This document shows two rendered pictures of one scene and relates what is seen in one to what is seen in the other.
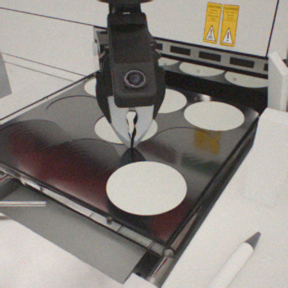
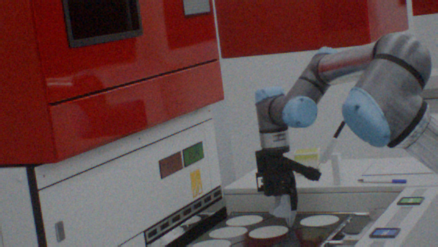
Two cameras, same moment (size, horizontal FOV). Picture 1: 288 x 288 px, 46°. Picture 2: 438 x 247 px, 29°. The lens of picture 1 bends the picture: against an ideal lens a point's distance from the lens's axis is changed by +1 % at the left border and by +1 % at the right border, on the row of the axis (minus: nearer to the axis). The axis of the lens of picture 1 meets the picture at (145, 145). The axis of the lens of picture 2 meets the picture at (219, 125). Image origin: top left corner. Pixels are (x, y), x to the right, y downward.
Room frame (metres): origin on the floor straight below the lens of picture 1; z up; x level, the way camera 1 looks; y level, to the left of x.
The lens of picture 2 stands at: (0.79, 2.08, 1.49)
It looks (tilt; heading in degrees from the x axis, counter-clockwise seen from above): 8 degrees down; 264
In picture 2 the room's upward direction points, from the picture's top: 7 degrees counter-clockwise
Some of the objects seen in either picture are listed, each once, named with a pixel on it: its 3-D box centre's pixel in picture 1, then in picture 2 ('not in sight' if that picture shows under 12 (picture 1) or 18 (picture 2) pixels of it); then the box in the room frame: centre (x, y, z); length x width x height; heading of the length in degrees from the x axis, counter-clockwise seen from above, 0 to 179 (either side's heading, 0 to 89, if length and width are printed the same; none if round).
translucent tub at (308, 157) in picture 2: not in sight; (307, 161); (0.27, -0.29, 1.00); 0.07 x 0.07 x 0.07; 73
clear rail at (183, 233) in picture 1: (231, 163); (291, 214); (0.37, -0.12, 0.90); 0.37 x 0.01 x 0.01; 148
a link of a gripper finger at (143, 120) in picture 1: (139, 112); (279, 209); (0.42, 0.01, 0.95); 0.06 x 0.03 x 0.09; 11
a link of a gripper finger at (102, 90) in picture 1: (114, 91); (290, 193); (0.40, 0.04, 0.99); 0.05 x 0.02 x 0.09; 101
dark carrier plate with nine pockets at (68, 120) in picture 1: (125, 126); (266, 233); (0.47, 0.03, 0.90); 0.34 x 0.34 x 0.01; 58
